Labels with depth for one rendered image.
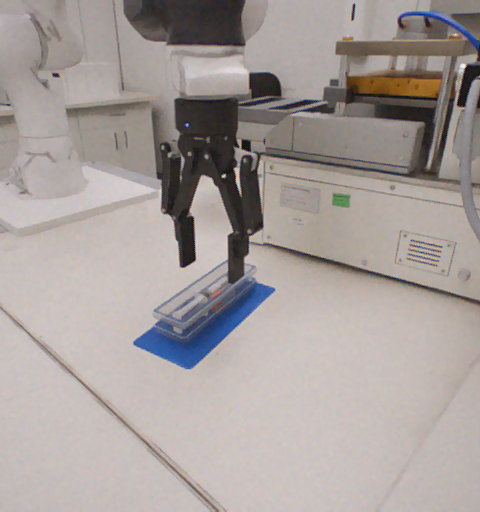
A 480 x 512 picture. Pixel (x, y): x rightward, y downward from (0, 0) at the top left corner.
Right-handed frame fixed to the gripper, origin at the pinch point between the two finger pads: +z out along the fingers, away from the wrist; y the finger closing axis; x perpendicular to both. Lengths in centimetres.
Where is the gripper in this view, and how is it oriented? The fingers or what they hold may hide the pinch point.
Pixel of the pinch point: (210, 253)
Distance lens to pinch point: 59.4
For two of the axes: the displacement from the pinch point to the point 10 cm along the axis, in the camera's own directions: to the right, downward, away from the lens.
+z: 0.0, 9.0, 4.3
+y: -8.4, -2.3, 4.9
